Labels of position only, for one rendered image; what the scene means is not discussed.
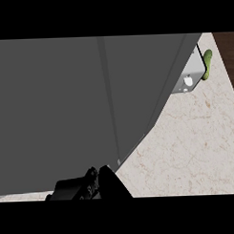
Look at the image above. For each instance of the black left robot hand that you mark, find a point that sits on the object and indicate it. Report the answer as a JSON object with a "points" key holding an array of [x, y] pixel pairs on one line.
{"points": [[108, 184]]}

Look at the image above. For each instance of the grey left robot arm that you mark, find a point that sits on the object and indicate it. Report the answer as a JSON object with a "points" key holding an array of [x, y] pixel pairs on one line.
{"points": [[67, 189]]}

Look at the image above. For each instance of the large dark grey cabinet door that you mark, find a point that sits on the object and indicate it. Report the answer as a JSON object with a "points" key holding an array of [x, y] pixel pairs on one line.
{"points": [[58, 108]]}

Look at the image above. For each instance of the green wine bottle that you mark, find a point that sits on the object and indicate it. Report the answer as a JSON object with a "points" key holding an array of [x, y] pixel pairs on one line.
{"points": [[208, 60]]}

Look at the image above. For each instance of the dark brown wooden panel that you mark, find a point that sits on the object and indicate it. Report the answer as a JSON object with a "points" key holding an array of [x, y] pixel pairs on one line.
{"points": [[229, 54]]}

